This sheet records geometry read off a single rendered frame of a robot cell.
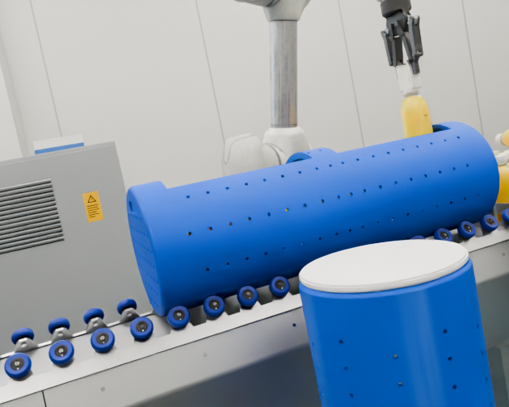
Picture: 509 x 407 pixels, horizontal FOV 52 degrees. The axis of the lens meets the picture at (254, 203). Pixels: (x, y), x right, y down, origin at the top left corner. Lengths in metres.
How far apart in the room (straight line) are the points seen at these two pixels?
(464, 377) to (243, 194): 0.53
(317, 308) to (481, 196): 0.68
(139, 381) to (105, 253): 1.70
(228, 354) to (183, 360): 0.09
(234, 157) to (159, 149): 2.22
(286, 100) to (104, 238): 1.24
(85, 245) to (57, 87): 1.62
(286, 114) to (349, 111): 2.51
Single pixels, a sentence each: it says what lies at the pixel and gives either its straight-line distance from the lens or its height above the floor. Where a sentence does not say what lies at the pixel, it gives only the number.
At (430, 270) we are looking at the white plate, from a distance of 0.81.
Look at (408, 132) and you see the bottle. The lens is 1.43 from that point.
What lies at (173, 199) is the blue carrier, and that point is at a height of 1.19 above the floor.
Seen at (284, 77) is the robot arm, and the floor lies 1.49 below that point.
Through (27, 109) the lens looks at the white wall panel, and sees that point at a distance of 4.04.
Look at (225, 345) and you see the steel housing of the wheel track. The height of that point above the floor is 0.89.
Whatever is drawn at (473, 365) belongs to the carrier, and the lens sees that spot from 0.88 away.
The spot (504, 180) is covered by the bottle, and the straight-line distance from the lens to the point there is 1.64.
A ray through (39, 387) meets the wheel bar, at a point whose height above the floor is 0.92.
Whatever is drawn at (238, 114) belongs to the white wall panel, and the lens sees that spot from 4.11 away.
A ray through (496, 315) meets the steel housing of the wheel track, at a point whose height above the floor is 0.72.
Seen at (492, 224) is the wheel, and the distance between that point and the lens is 1.46.
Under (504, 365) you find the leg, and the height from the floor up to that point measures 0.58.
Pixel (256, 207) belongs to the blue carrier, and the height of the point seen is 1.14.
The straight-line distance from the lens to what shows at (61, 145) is 2.88.
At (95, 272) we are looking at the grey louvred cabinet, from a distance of 2.74.
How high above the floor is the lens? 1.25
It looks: 5 degrees down
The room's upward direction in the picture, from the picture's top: 11 degrees counter-clockwise
